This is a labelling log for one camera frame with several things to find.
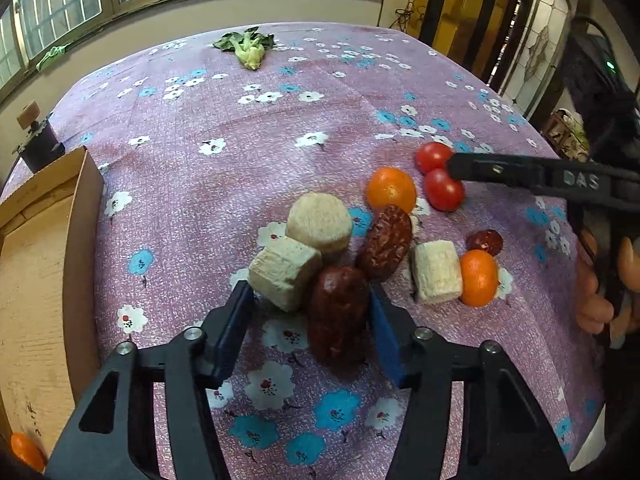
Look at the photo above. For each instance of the round beige corn cob piece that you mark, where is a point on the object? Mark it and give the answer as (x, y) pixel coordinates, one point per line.
(320, 220)

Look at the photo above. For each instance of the short beige corn cob piece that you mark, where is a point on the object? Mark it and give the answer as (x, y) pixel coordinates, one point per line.
(437, 272)

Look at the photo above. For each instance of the person's right hand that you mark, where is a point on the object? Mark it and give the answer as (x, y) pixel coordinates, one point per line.
(590, 300)

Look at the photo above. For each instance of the large dark red date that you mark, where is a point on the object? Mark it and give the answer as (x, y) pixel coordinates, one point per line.
(337, 310)

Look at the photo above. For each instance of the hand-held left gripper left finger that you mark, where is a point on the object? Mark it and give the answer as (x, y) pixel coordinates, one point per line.
(234, 327)

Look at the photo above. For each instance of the black motor with wooden wheel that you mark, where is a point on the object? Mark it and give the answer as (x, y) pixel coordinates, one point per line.
(40, 145)

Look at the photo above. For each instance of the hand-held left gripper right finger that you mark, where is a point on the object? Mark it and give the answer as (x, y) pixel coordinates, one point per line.
(387, 340)

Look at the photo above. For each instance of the purple floral tablecloth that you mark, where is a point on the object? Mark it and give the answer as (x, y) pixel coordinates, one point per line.
(225, 125)

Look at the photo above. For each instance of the blocky beige corn cob piece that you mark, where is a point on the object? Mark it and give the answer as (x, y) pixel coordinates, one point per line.
(282, 272)

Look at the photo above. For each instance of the red cherry tomato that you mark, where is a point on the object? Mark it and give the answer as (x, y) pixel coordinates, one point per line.
(442, 191)
(432, 156)

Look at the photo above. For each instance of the patterned glass door panel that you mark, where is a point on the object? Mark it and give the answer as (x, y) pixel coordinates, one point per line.
(542, 35)

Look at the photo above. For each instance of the green leafy vegetable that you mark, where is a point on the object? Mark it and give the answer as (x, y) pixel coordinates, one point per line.
(247, 47)

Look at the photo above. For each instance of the brown cardboard box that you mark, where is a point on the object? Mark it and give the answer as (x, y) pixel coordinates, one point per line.
(35, 285)

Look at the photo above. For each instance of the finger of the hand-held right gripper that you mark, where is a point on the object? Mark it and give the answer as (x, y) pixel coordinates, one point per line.
(505, 170)

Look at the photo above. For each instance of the small red date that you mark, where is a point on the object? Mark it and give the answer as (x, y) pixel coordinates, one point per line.
(486, 241)

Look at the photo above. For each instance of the speckled red date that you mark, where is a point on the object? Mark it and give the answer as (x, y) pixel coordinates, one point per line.
(385, 242)

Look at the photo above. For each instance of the orange mandarin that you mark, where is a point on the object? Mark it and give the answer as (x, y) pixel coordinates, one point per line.
(478, 278)
(27, 452)
(391, 190)

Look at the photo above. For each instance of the green cloth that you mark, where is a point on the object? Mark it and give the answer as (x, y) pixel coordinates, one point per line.
(50, 56)

